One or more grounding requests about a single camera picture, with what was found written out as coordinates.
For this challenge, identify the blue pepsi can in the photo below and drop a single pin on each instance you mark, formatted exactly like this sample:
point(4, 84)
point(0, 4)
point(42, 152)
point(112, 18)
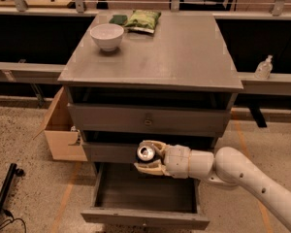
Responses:
point(145, 153)

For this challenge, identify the grey open bottom drawer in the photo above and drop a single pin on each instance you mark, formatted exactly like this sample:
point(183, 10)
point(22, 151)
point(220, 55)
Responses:
point(124, 196)

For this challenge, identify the black metal stand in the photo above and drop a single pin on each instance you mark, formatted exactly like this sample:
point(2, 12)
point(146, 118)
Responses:
point(12, 171)

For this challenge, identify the open cardboard box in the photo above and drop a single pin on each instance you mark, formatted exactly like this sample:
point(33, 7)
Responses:
point(63, 138)

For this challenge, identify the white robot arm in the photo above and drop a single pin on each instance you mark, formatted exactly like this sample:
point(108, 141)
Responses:
point(227, 167)

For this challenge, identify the grey top drawer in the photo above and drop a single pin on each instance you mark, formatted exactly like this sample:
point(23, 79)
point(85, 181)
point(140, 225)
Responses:
point(148, 120)

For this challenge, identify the grey wooden drawer cabinet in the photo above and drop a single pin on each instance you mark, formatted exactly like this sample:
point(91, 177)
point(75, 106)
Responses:
point(183, 65)

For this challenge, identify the clear pump bottle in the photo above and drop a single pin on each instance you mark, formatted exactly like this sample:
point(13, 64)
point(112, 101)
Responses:
point(264, 68)

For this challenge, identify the dark green sponge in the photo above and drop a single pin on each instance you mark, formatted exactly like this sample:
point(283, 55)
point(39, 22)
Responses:
point(118, 19)

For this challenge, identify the green chip bag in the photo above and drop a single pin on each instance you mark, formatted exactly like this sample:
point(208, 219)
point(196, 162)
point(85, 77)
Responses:
point(142, 20)

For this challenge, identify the white ceramic bowl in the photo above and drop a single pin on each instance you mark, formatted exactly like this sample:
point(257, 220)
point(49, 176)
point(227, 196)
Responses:
point(107, 36)

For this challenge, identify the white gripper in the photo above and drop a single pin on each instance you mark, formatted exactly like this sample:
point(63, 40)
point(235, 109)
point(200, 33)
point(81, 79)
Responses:
point(177, 161)

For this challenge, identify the grey middle drawer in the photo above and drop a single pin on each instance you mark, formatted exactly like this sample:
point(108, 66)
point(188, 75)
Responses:
point(114, 153)

